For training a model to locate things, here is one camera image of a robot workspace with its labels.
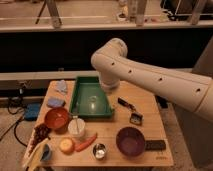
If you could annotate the blue sponge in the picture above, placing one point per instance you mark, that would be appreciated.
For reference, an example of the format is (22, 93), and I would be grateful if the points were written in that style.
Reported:
(55, 102)

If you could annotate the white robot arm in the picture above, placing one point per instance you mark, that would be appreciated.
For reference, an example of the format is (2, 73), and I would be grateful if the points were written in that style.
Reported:
(192, 92)

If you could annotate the green plastic tray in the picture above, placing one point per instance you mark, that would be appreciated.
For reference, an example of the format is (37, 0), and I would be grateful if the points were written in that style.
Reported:
(89, 100)

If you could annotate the wooden folding table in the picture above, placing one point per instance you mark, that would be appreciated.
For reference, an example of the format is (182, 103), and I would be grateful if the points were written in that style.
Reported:
(152, 128)

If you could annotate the light blue cloth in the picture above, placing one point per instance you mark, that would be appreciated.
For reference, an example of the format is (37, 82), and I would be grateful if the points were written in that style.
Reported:
(61, 87)

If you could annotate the white cup with spoon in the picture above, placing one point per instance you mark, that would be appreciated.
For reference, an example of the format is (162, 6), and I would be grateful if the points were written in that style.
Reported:
(76, 127)

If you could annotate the red bowl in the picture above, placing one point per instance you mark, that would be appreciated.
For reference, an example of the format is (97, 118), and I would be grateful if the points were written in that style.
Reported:
(56, 118)

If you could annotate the purple bowl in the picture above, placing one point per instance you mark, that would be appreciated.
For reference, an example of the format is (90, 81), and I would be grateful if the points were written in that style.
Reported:
(130, 141)

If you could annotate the orange carrot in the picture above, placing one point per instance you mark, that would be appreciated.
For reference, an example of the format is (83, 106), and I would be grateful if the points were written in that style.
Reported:
(86, 143)

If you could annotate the small metal cup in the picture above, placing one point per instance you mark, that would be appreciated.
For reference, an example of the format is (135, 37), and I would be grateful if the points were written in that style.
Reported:
(99, 151)

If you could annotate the yellow apple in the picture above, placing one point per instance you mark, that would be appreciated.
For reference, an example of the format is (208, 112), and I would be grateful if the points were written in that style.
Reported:
(66, 146)

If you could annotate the black rectangular block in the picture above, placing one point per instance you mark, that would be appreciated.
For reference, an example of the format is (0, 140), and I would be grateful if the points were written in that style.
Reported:
(155, 145)

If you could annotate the blue power box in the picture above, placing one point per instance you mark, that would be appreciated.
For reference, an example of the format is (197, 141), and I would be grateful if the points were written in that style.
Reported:
(32, 111)

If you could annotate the bunch of dark grapes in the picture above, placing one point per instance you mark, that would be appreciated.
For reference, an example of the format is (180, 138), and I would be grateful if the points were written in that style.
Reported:
(40, 133)

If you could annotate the small blue bowl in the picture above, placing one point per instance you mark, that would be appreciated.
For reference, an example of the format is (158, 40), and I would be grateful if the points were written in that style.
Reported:
(46, 155)

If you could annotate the yellow banana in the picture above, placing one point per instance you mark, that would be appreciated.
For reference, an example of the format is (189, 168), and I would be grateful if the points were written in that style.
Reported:
(32, 162)

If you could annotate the black handled brush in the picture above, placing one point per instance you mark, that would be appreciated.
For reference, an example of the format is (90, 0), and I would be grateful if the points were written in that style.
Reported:
(135, 118)

